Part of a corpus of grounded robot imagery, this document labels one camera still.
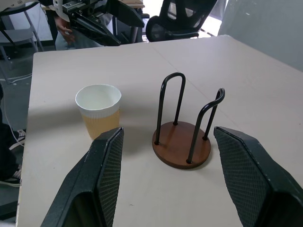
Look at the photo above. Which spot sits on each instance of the wooden desk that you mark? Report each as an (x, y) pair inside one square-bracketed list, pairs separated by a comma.
[(138, 5)]

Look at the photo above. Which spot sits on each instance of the bystander bare hand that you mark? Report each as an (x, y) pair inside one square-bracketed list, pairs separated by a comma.
[(64, 29)]

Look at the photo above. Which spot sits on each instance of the bystander grey trousers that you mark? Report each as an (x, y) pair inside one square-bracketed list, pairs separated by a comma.
[(82, 43)]

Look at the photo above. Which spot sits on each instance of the black and white sneaker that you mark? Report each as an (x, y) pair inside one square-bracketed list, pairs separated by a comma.
[(20, 137), (14, 178)]

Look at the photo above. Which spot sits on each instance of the tan and white paper cup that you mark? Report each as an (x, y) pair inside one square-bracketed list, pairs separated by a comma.
[(100, 118)]

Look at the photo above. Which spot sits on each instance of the bystander black trousers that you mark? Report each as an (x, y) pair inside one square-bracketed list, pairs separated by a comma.
[(6, 151)]

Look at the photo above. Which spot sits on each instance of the grey metal chair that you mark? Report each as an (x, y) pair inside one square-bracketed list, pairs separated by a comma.
[(21, 35)]

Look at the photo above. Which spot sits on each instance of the black mesh office chair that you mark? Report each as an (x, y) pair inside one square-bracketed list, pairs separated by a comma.
[(180, 9)]

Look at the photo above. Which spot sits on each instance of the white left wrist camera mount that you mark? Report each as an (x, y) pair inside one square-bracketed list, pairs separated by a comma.
[(58, 9)]

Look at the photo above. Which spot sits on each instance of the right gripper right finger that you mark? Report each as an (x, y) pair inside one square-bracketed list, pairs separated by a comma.
[(255, 179)]

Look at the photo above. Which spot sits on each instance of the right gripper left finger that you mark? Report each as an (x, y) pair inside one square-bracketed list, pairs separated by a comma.
[(92, 179)]

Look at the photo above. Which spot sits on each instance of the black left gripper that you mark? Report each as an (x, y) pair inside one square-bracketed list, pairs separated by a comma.
[(91, 7)]

